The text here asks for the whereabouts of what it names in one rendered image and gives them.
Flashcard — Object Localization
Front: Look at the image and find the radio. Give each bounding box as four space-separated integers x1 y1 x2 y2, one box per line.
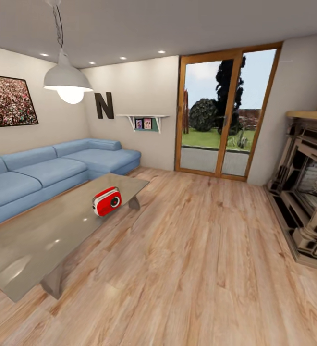
93 187 122 217

